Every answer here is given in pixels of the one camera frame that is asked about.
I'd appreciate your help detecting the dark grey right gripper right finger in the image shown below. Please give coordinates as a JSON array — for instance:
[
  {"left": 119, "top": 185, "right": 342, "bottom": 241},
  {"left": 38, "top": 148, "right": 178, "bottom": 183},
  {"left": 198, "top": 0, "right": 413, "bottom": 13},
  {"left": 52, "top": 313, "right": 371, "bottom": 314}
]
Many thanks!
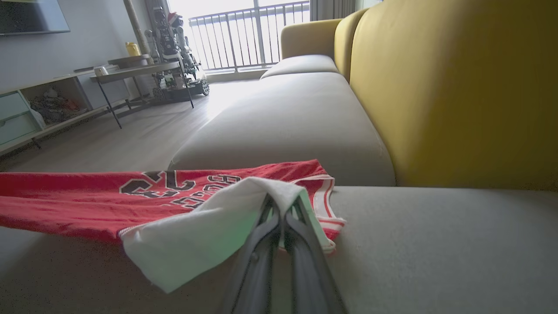
[{"left": 286, "top": 196, "right": 349, "bottom": 314}]

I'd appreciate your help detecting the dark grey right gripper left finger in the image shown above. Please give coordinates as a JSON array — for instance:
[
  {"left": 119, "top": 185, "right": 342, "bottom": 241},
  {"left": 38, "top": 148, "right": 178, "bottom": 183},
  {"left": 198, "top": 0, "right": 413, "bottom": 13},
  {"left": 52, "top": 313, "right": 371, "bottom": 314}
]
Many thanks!
[{"left": 220, "top": 194, "right": 284, "bottom": 314}]

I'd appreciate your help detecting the red white-trimmed basketball jersey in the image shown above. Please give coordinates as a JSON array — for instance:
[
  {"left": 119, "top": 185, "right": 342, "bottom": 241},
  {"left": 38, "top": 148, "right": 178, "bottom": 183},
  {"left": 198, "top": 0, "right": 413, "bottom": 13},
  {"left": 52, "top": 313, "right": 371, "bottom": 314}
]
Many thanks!
[{"left": 0, "top": 159, "right": 347, "bottom": 294}]

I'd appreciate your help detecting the large grey sofa seat cushion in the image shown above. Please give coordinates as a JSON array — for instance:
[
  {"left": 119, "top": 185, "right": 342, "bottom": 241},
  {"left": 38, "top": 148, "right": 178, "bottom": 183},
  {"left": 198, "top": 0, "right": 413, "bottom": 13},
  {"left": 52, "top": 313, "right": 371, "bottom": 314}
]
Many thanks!
[{"left": 0, "top": 185, "right": 558, "bottom": 314}]

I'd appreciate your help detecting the coffee table with black legs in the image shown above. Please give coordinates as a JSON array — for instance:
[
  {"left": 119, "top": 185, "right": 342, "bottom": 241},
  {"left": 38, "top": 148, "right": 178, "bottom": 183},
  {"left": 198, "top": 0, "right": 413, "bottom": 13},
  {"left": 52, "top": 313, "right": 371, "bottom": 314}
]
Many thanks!
[{"left": 89, "top": 61, "right": 195, "bottom": 130}]

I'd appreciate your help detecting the grey balcony railing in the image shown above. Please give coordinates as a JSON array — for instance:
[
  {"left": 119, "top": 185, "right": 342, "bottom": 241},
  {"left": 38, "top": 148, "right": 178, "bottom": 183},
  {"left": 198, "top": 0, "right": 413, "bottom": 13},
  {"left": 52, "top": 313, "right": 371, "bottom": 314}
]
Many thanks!
[{"left": 188, "top": 0, "right": 311, "bottom": 72}]

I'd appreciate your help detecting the yellow sofa armrest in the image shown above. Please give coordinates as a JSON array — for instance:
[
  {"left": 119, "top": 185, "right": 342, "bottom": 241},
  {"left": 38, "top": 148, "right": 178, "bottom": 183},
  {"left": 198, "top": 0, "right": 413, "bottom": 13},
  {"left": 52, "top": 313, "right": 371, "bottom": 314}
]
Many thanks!
[{"left": 280, "top": 18, "right": 343, "bottom": 60}]

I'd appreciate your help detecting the narrow yellow sofa backrest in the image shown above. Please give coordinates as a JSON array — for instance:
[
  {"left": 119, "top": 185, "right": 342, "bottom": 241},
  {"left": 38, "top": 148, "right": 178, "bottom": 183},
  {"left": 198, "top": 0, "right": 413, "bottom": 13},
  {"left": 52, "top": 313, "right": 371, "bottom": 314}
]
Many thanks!
[{"left": 333, "top": 8, "right": 369, "bottom": 83}]

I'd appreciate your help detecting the wide yellow sofa backrest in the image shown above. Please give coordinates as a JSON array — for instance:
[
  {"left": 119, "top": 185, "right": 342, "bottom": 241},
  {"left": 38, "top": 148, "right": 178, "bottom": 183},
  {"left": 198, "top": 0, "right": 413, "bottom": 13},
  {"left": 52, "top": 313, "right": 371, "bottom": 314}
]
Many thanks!
[{"left": 349, "top": 0, "right": 558, "bottom": 191}]

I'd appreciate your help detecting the humanoid robot on wheeled base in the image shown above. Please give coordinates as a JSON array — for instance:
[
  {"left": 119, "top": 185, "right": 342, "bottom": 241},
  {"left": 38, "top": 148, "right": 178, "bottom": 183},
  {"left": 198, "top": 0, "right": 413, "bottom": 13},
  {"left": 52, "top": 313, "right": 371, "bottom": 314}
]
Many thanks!
[{"left": 144, "top": 7, "right": 210, "bottom": 102}]

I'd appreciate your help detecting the round dark tray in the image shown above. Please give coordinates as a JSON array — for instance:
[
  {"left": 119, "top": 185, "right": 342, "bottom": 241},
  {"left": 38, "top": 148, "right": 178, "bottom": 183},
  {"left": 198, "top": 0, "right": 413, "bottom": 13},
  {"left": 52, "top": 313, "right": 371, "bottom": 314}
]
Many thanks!
[{"left": 108, "top": 54, "right": 151, "bottom": 69}]

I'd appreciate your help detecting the grey window curtain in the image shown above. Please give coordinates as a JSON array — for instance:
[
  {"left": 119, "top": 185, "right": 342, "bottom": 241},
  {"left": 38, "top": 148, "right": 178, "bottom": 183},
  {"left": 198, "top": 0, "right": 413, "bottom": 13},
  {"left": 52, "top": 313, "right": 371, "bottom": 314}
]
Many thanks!
[{"left": 310, "top": 0, "right": 357, "bottom": 21}]

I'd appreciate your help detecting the green potted indoor tree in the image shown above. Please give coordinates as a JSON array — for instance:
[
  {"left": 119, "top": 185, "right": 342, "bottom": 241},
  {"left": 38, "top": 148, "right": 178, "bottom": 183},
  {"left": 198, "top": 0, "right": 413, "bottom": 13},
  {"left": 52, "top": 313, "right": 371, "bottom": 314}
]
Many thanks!
[{"left": 123, "top": 0, "right": 151, "bottom": 55}]

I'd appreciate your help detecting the low white media console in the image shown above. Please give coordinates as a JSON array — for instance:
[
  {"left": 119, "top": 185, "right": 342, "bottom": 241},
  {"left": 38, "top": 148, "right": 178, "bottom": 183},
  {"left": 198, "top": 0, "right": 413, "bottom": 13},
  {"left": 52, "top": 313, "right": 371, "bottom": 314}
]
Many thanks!
[{"left": 0, "top": 65, "right": 153, "bottom": 157}]

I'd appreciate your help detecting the black wall television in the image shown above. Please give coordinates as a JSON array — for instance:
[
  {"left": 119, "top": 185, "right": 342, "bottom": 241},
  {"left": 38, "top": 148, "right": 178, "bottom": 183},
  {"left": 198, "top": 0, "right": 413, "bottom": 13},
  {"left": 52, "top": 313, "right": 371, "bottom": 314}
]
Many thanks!
[{"left": 0, "top": 0, "right": 71, "bottom": 36}]

